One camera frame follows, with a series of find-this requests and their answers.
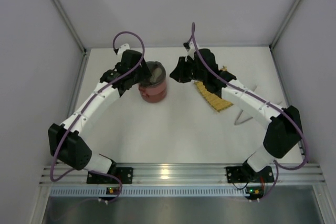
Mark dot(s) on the bamboo serving mat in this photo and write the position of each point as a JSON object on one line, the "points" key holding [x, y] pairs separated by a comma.
{"points": [[216, 103]]}

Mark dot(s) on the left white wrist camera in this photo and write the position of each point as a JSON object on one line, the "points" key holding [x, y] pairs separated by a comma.
{"points": [[119, 51]]}

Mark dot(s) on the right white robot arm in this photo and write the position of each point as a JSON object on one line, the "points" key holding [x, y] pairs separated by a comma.
{"points": [[282, 125]]}

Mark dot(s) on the black base bracket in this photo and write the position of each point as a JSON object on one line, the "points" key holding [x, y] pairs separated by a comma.
{"points": [[235, 174], [124, 174]]}

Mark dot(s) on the aluminium mounting rail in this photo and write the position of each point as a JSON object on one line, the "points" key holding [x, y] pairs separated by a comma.
{"points": [[189, 180]]}

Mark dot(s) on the left black base bracket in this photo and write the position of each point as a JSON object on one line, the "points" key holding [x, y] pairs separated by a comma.
{"points": [[124, 174]]}

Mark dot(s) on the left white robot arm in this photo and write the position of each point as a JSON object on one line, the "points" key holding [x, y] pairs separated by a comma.
{"points": [[67, 140]]}

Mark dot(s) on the metal tongs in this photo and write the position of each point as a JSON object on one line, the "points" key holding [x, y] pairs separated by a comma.
{"points": [[243, 116]]}

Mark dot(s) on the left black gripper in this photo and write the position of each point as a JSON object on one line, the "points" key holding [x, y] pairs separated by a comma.
{"points": [[140, 76]]}

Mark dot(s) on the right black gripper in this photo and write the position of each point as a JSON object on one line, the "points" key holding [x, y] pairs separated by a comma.
{"points": [[184, 69]]}

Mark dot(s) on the right black base bracket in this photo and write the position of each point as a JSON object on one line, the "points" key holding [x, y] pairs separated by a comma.
{"points": [[235, 174]]}

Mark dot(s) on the pink steel-lined pot with handles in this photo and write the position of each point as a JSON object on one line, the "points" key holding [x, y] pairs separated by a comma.
{"points": [[153, 89]]}

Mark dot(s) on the grey transparent lid with handles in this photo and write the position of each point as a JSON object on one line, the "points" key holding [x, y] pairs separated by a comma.
{"points": [[152, 65]]}

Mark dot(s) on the cream small spoon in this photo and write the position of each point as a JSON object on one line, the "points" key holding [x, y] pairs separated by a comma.
{"points": [[155, 75]]}

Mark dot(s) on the dark red steel-lined pot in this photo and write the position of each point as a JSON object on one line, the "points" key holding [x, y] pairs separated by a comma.
{"points": [[155, 98]]}

